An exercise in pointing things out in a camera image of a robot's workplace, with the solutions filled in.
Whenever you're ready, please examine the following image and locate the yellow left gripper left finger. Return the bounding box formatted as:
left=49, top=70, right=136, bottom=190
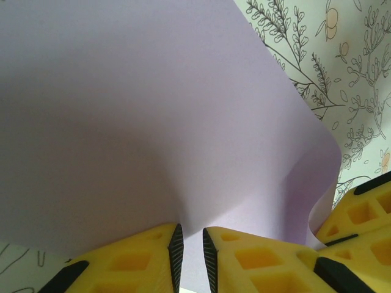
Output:
left=39, top=223, right=184, bottom=293

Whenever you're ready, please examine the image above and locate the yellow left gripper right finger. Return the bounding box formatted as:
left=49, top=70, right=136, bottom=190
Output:
left=202, top=227, right=379, bottom=293

